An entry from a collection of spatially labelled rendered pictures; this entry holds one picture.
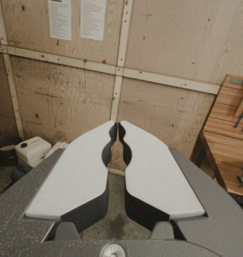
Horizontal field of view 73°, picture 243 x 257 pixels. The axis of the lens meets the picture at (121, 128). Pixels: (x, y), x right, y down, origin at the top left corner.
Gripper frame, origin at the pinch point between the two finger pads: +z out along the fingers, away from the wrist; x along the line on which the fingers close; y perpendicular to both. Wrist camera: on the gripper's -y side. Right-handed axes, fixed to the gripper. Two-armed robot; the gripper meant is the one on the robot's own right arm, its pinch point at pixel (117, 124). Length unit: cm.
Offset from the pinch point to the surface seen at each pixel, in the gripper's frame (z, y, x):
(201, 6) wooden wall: 133, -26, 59
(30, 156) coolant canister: 124, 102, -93
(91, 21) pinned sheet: 153, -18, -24
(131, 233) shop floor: 71, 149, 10
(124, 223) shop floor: 79, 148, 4
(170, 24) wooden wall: 138, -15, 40
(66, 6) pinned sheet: 159, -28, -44
